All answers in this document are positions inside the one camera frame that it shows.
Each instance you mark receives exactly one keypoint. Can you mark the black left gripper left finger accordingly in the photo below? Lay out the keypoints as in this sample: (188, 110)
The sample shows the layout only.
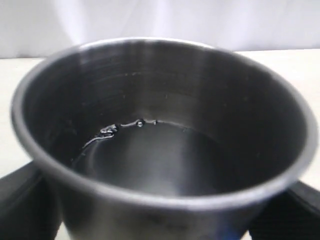
(28, 208)

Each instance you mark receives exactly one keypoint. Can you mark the stainless steel cup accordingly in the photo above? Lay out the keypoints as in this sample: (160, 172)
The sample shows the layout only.
(145, 138)

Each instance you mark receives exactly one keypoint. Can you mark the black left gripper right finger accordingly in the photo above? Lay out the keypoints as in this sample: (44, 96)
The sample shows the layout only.
(292, 215)

